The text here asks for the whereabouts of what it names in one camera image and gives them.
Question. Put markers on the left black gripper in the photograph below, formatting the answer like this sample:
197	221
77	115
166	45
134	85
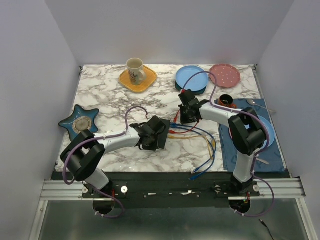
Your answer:
153	147

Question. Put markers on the dark teal plate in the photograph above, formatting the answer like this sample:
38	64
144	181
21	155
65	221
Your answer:
193	87

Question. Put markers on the aluminium rail frame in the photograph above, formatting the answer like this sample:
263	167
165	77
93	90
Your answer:
280	213

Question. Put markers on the black mounting base plate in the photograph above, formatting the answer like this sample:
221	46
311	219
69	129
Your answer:
175	190

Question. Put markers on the cream floral mug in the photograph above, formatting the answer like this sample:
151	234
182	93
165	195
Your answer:
135	68

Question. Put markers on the blue cloth placemat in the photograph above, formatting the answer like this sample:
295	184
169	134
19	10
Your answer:
229	152

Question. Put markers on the yellow woven coaster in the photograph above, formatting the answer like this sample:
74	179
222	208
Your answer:
125	81

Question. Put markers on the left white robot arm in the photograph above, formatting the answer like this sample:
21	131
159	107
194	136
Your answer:
83	155

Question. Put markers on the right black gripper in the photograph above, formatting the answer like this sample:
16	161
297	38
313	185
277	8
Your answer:
183	120

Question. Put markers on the light blue plate on mat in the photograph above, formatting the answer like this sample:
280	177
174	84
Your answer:
270	129

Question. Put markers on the metal spoon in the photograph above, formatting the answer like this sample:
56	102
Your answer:
253	103

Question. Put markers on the blue star-shaped dish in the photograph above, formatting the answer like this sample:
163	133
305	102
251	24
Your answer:
80	120

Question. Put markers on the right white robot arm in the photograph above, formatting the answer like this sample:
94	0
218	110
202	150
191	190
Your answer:
247	131

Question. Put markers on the brown orange cup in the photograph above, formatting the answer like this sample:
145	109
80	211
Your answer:
226	100

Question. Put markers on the pink dotted plate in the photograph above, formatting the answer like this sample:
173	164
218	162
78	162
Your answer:
225	75

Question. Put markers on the black network switch box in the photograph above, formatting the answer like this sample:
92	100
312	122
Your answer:
162	137

